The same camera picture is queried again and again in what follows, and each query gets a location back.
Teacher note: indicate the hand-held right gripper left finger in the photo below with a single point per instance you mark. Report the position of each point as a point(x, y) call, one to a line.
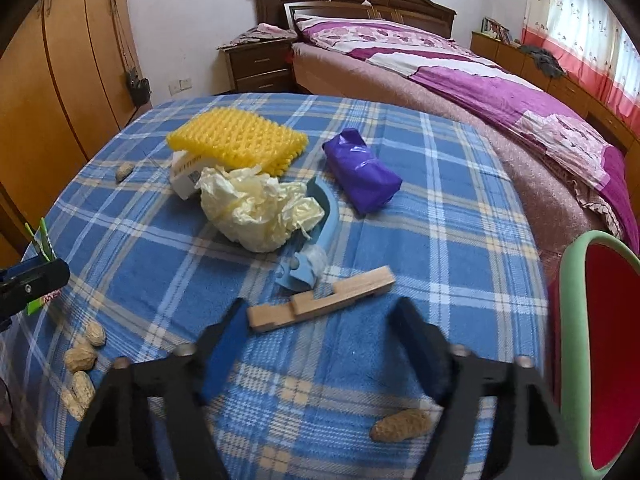
point(222, 355)

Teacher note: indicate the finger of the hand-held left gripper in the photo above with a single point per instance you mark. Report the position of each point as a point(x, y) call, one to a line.
point(12, 272)
point(45, 280)

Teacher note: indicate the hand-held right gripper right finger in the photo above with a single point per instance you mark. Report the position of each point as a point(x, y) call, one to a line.
point(425, 355)

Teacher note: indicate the green snack packet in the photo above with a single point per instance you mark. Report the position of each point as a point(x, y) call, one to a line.
point(46, 245)

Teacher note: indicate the notched wooden block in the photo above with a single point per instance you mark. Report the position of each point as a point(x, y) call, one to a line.
point(320, 300)

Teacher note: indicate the cream plastic bag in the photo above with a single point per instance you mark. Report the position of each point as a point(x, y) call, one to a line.
point(250, 215)

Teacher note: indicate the blue curved plastic piece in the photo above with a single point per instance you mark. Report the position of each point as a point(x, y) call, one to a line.
point(327, 215)

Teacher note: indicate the white box with barcode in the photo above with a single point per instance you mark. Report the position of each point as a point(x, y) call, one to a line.
point(182, 177)

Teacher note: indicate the red bucket with green rim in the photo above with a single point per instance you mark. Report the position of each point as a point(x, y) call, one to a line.
point(610, 360)

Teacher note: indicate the peanut in shell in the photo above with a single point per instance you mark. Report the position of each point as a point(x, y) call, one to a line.
point(83, 389)
point(72, 407)
point(80, 358)
point(400, 426)
point(125, 172)
point(95, 335)

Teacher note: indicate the wooden wardrobe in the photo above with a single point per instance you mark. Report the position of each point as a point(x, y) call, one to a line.
point(50, 110)

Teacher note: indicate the purple plastic bag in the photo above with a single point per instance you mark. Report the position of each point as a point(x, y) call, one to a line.
point(360, 170)

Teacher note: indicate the black hanging bag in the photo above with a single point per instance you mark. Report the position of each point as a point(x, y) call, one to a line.
point(138, 90)

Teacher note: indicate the large yellow foam net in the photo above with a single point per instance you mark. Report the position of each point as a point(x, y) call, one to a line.
point(235, 135)

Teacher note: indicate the pink covered mattress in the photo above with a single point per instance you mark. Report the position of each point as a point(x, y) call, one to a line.
point(450, 125)

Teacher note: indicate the bed with purple cover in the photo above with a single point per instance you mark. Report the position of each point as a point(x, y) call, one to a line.
point(475, 90)

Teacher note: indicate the dark wooden nightstand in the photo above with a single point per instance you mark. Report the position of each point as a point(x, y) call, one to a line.
point(255, 65)

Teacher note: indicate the long wooden cabinet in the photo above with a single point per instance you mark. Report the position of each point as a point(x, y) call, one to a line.
point(585, 95)

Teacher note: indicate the grey clothes pile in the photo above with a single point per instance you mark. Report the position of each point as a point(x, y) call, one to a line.
point(545, 60)

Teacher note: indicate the patterned cloth on nightstand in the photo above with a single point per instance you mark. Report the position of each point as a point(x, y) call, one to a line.
point(262, 34)

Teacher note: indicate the row of books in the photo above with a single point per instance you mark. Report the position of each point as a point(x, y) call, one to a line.
point(496, 30)

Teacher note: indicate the dark wooden headboard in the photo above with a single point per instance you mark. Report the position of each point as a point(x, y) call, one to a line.
point(350, 0)

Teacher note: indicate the cream and pink curtains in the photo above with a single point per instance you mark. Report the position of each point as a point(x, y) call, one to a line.
point(590, 20)

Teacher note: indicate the white wall socket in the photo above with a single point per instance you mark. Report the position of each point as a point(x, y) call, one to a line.
point(180, 85)

